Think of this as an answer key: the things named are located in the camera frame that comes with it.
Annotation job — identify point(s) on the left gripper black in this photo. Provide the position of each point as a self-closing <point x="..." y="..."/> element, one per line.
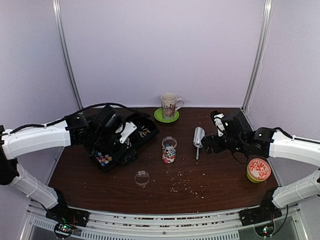
<point x="128" y="158"/>

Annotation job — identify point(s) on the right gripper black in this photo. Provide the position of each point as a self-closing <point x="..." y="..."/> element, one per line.
<point x="207" y="144"/>

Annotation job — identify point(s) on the metal candy scoop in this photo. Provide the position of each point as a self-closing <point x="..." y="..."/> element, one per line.
<point x="199" y="133"/>

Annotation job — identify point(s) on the clear plastic jar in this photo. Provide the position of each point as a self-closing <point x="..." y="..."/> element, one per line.
<point x="169" y="153"/>

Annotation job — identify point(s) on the black bin star candies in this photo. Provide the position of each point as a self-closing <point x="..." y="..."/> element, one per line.
<point x="108" y="160"/>

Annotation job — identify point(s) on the black bin small lollipops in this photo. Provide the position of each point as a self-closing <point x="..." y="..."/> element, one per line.
<point x="146" y="129"/>

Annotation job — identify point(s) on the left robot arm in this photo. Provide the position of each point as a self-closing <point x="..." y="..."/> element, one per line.
<point x="30" y="139"/>

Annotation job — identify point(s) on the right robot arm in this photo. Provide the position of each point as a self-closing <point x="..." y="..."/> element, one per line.
<point x="235" y="134"/>

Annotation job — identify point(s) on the green saucer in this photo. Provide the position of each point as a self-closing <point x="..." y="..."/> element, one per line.
<point x="158" y="115"/>

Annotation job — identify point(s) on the clear jar lid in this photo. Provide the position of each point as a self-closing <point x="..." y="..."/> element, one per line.
<point x="142" y="178"/>

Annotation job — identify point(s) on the ceramic mug coral pattern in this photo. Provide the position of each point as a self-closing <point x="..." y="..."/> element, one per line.
<point x="170" y="103"/>

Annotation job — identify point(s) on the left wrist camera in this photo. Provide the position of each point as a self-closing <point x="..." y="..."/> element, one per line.
<point x="125" y="131"/>

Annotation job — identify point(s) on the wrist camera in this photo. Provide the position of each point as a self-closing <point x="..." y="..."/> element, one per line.
<point x="216" y="118"/>
<point x="125" y="131"/>

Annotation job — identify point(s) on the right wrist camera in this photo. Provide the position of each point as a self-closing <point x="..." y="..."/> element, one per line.
<point x="216" y="118"/>

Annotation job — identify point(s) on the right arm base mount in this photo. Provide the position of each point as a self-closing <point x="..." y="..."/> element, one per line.
<point x="260" y="214"/>

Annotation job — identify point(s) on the aluminium front rail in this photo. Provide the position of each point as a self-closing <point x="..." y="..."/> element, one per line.
<point x="217" y="225"/>

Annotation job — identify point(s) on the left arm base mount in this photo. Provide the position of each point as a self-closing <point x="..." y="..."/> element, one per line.
<point x="66" y="215"/>

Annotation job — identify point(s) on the left aluminium corner post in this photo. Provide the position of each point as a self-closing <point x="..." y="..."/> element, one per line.
<point x="65" y="53"/>

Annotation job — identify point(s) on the aluminium corner post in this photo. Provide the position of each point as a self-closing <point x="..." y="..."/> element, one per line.
<point x="261" y="47"/>
<point x="65" y="53"/>

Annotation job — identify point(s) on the right aluminium corner post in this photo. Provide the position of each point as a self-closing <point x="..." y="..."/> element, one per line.
<point x="261" y="47"/>

